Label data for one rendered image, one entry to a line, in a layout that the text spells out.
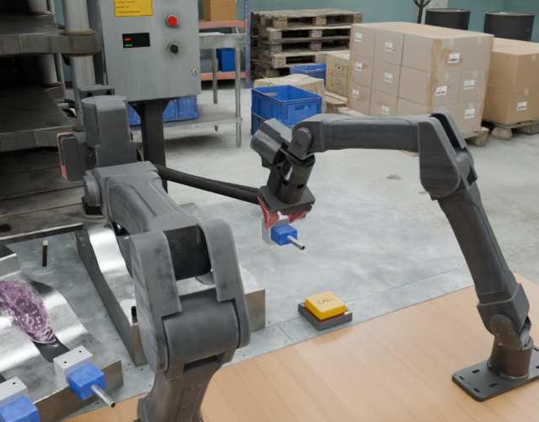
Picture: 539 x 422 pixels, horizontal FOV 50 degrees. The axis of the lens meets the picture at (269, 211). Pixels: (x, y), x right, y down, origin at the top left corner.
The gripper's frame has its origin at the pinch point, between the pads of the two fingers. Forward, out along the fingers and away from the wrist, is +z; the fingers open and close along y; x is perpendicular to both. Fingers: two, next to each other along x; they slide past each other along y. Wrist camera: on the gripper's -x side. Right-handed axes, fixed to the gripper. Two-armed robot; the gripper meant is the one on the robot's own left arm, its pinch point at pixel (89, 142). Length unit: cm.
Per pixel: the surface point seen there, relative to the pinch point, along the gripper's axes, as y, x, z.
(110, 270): -2.8, 30.2, 13.7
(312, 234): -58, 38, 27
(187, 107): -134, 72, 362
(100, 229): -3.4, 25.2, 24.3
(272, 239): -35.5, 26.9, 5.9
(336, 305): -41, 36, -10
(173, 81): -39, 4, 80
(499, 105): -394, 82, 276
